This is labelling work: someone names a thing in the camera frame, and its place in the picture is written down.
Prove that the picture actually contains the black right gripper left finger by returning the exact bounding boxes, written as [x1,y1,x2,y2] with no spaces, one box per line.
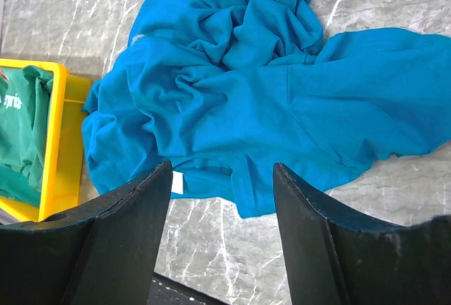
[1,162,173,304]

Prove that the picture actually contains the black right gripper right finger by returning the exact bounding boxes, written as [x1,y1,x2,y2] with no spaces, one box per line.
[273,163,450,304]

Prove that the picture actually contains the blue t shirt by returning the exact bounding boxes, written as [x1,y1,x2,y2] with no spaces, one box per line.
[82,0,450,218]

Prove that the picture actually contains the green enterprise t shirt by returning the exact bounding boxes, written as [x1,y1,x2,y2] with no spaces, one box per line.
[1,66,54,207]

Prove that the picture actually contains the yellow plastic tray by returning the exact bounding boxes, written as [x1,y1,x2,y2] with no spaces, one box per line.
[1,58,91,221]

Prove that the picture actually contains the black mounting base rail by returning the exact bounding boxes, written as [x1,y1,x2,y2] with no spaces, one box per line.
[147,273,228,305]

